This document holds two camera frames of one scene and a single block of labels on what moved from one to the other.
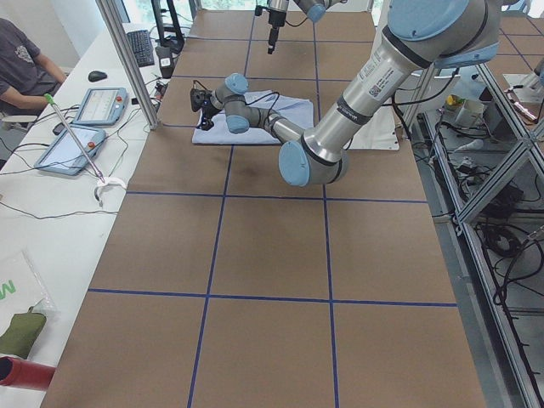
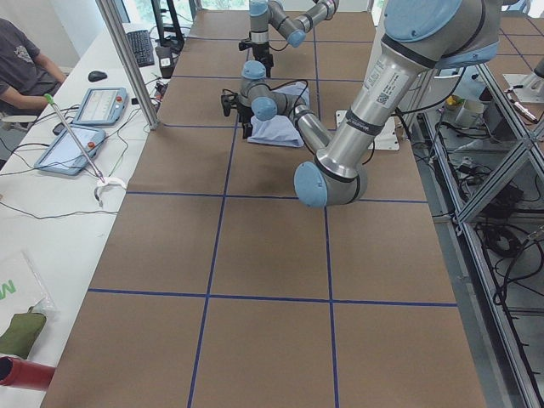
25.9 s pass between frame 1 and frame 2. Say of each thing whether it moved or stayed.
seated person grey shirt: stayed
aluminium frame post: stayed
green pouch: stayed
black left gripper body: moved
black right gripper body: moved
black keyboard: stayed
